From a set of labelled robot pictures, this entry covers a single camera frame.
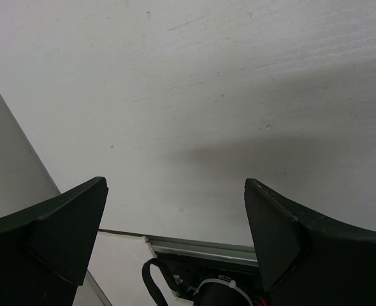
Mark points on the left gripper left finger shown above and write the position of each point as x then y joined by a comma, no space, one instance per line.
45,249

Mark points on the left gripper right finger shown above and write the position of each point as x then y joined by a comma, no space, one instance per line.
308,258

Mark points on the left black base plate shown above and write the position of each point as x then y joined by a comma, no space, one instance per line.
206,281

